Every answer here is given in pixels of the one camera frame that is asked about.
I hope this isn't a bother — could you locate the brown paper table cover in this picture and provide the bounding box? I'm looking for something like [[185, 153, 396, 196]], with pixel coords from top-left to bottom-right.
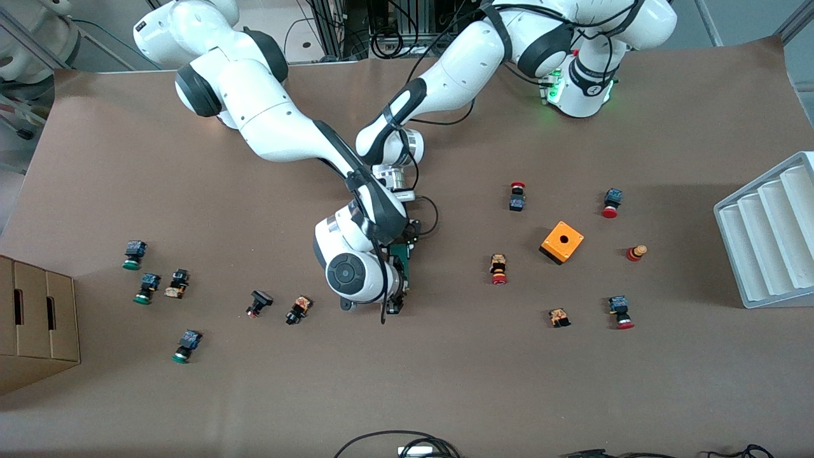
[[0, 35, 814, 458]]

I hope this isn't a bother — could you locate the black button orange contact block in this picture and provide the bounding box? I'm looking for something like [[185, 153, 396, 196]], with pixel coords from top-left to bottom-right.
[[285, 295, 313, 326]]

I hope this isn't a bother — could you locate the black square push button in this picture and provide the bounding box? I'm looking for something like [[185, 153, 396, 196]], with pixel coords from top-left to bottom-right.
[[245, 289, 274, 319]]

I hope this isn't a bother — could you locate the green push button blue block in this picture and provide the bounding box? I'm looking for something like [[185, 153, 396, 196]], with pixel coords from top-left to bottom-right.
[[122, 240, 148, 271], [171, 329, 204, 364], [133, 273, 162, 305]]

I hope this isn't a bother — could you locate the black button cream contact block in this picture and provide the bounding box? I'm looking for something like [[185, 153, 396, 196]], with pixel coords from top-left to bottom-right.
[[163, 268, 190, 300]]

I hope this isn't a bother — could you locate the white ribbed plastic tray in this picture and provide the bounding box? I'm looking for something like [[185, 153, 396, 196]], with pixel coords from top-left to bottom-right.
[[713, 151, 814, 310]]

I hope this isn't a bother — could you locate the brown cardboard box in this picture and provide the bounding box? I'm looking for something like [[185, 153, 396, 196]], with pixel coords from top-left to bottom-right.
[[0, 254, 81, 396]]

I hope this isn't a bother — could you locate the white background machine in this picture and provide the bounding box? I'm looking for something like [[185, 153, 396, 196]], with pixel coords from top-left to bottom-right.
[[0, 0, 82, 87]]

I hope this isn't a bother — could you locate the black looped cable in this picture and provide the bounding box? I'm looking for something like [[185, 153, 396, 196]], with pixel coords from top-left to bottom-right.
[[333, 431, 461, 458]]

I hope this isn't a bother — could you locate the orange button enclosure box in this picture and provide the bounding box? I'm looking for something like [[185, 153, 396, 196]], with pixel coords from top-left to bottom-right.
[[539, 220, 585, 266]]

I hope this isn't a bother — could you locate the aluminium frame rack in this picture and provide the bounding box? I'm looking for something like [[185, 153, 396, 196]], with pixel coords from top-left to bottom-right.
[[308, 0, 548, 61]]

